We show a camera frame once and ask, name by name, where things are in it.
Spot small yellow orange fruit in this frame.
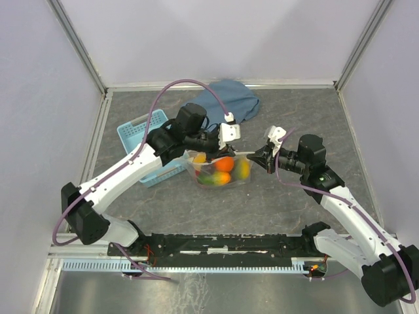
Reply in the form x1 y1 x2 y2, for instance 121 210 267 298
192 153 206 164

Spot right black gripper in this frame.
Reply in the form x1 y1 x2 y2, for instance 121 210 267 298
247 143 308 175

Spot light blue plastic basket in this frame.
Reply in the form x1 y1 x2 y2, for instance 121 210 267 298
117 109 189 188

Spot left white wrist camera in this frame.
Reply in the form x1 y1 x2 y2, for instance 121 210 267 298
218 113 241 149

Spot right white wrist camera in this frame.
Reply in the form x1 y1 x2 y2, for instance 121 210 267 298
265 126 287 155

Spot blue folded cloth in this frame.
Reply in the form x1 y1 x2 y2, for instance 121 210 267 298
185 80 260 125

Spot light blue cable duct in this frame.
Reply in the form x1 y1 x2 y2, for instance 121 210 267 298
62 256 315 272

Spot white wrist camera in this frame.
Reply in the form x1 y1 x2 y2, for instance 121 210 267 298
265 126 287 155
218 113 241 149

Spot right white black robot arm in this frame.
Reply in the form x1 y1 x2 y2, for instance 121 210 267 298
247 132 418 307

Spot small dark plum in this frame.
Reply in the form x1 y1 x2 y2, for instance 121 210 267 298
202 164 217 175

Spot green orange mango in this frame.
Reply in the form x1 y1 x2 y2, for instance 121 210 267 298
196 171 231 186

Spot orange persimmon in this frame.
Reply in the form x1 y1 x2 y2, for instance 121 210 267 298
215 156 234 172

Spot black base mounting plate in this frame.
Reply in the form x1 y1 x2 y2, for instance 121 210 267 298
124 234 325 269

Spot aluminium frame profiles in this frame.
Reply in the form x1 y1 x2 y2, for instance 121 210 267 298
31 0 419 314

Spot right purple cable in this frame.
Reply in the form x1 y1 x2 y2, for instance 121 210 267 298
274 128 417 305

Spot clear zip top bag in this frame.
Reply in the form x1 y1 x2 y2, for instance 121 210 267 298
185 150 253 189

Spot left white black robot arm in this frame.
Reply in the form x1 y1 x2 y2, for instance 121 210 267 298
61 103 240 255

